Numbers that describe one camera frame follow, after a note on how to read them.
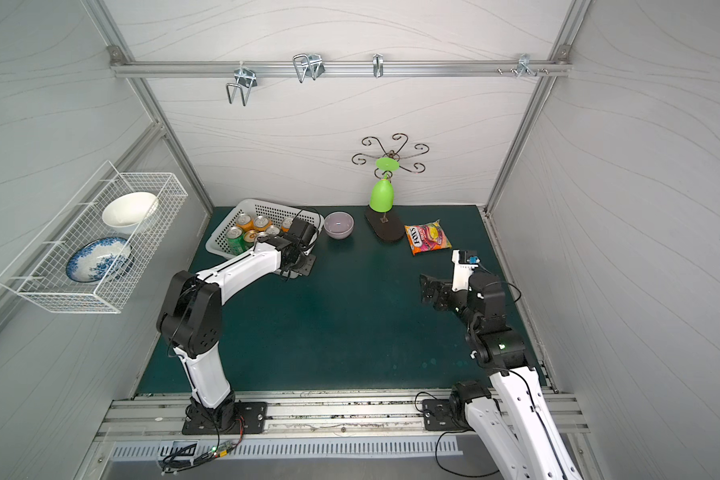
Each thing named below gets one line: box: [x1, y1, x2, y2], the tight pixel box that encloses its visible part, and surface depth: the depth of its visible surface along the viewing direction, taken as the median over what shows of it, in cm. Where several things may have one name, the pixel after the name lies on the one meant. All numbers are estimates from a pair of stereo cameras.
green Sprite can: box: [226, 226, 246, 256], surface depth 100 cm
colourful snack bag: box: [404, 219, 453, 256], surface depth 110 cm
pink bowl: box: [324, 211, 355, 240], surface depth 113 cm
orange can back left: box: [236, 214, 255, 232], surface depth 103 cm
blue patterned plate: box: [66, 237, 135, 283], surface depth 65 cm
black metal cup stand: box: [351, 133, 430, 242], surface depth 100 cm
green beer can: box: [243, 229, 258, 250], surface depth 100 cm
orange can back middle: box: [253, 216, 271, 232], surface depth 103 cm
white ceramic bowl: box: [102, 192, 159, 234], surface depth 73 cm
